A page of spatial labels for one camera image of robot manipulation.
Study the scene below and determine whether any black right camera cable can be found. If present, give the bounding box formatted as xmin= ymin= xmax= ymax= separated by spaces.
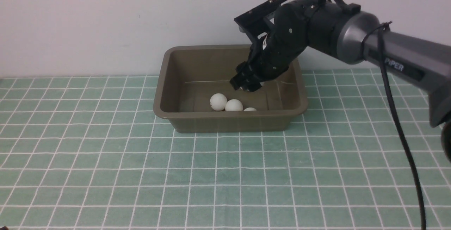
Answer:
xmin=282 ymin=0 xmax=427 ymax=230

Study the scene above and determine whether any white ping-pong ball with logo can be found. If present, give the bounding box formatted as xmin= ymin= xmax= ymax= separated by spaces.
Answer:
xmin=210 ymin=93 xmax=228 ymax=111
xmin=224 ymin=99 xmax=244 ymax=112

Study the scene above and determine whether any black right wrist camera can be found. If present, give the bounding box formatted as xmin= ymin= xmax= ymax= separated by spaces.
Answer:
xmin=234 ymin=0 xmax=287 ymax=45

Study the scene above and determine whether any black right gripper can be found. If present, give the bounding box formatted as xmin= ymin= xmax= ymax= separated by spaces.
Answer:
xmin=230 ymin=36 xmax=307 ymax=92

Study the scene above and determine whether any plain white ping-pong ball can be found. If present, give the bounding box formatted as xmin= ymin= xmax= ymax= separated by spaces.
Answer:
xmin=243 ymin=107 xmax=257 ymax=111

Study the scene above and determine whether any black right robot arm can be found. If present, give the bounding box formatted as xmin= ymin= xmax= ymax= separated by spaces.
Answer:
xmin=230 ymin=0 xmax=451 ymax=158

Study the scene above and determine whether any green checkered tablecloth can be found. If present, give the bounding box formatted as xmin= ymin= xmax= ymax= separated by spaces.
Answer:
xmin=0 ymin=67 xmax=451 ymax=230

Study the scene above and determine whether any olive green plastic bin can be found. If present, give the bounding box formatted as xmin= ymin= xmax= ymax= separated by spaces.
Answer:
xmin=153 ymin=44 xmax=309 ymax=133

